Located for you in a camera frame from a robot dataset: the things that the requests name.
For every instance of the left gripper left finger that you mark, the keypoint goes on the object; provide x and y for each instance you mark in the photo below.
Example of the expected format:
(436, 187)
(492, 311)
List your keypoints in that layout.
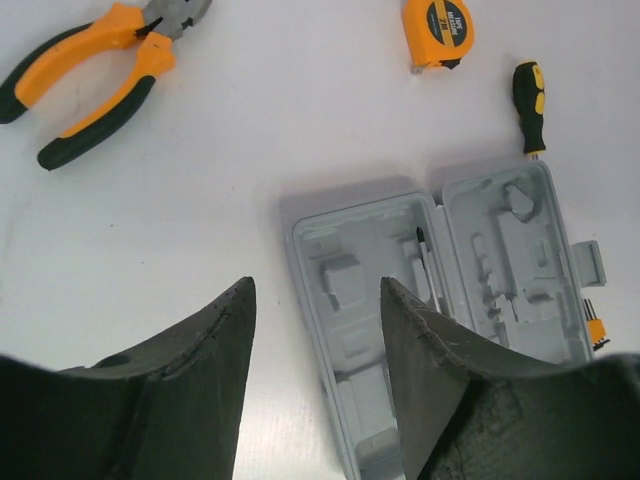
(169, 407)

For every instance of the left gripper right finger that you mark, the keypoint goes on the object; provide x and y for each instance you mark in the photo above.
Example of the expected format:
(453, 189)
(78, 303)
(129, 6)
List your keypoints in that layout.
(468, 408)

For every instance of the grey plastic tool case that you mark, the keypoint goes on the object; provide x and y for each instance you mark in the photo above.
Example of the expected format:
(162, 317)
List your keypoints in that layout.
(502, 265)

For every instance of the black yellow screwdriver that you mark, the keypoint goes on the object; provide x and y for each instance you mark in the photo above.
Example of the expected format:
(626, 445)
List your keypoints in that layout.
(424, 255)
(528, 94)

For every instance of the orange hex key set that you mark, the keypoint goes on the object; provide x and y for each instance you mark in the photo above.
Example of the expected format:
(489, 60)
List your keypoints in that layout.
(595, 326)

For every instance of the orange black pliers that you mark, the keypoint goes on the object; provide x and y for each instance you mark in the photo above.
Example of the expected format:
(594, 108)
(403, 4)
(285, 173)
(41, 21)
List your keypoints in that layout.
(150, 27)

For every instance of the orange tape measure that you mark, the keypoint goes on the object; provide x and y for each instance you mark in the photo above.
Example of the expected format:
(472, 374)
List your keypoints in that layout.
(439, 33)

